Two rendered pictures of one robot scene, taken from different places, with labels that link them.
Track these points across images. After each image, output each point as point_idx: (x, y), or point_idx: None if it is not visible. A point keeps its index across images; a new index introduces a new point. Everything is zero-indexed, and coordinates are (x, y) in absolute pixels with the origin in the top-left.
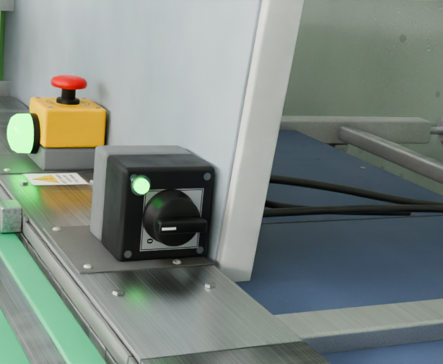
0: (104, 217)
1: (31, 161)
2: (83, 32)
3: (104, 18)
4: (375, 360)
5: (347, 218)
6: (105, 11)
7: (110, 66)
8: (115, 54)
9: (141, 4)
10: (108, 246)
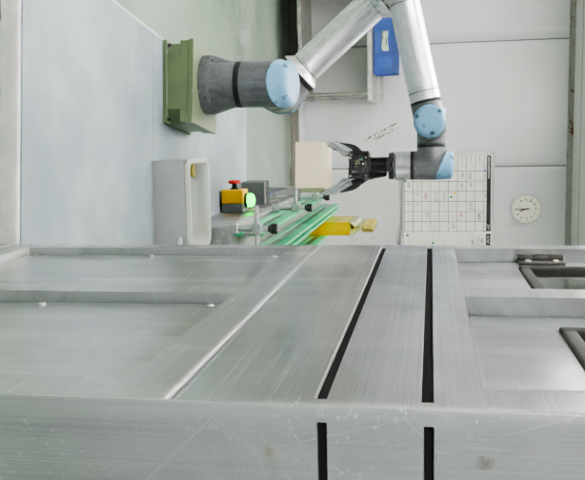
0: (267, 195)
1: (246, 210)
2: (213, 169)
3: (220, 159)
4: None
5: None
6: (220, 156)
7: (223, 174)
8: (224, 170)
9: (229, 150)
10: (268, 201)
